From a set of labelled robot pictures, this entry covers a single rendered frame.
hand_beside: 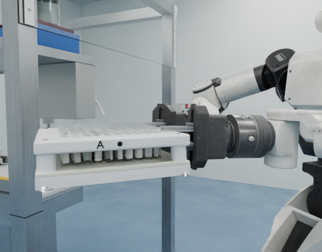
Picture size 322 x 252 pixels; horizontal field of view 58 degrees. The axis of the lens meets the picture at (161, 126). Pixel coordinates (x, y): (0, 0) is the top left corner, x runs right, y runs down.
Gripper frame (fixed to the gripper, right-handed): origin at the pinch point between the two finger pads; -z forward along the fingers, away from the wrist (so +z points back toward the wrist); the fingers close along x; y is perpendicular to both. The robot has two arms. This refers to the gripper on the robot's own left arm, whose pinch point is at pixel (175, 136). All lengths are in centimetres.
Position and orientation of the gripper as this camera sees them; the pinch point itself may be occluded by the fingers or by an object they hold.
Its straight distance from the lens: 55.7
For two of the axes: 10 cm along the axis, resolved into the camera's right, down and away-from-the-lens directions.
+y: -2.3, -0.7, 9.7
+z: 9.7, 0.1, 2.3
